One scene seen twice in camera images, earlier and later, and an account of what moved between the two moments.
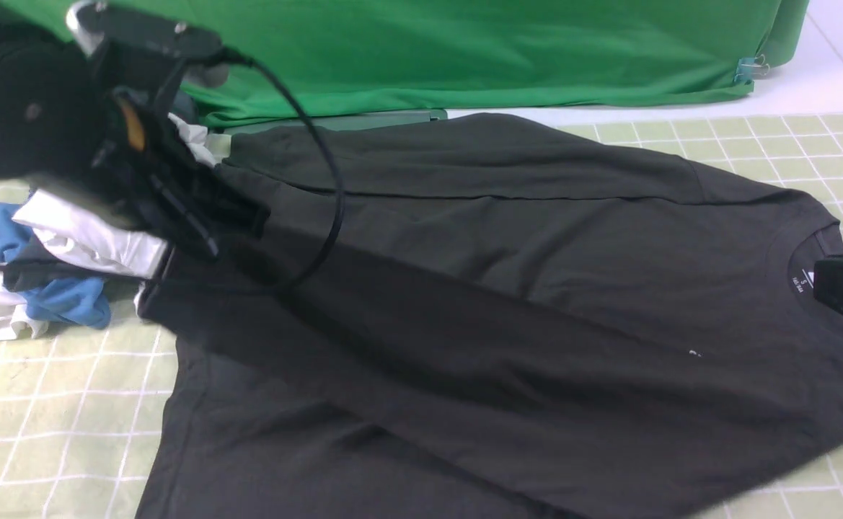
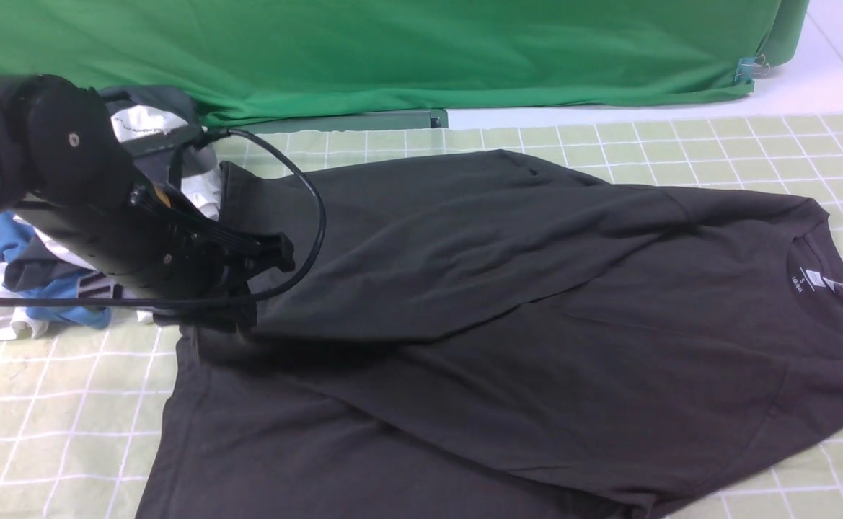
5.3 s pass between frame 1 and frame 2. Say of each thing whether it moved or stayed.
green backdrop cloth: stayed
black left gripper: moved
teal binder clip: stayed
